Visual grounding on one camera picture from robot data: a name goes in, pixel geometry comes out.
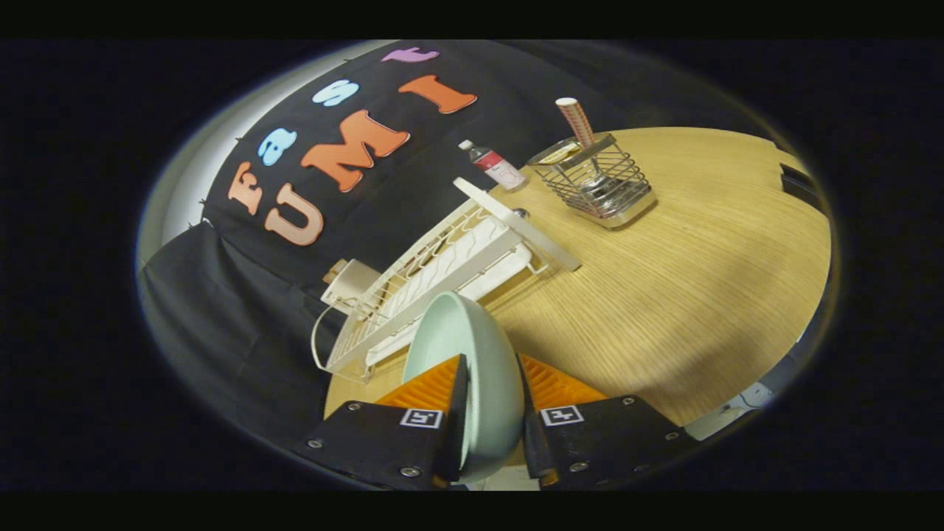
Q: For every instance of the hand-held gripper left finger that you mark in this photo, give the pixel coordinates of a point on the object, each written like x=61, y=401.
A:
x=456, y=428

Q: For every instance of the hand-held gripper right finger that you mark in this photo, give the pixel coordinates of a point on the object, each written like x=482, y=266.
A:
x=537, y=450

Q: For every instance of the pale green plate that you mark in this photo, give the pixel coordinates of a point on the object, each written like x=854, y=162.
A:
x=479, y=369

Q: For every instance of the white toaster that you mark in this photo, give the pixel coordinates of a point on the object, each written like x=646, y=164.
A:
x=358, y=279

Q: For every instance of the white and blue object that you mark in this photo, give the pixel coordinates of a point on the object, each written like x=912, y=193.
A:
x=719, y=420

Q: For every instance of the toast slice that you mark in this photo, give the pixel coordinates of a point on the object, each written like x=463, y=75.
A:
x=335, y=271

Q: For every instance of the clear plastic water bottle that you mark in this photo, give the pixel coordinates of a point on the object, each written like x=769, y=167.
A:
x=498, y=168

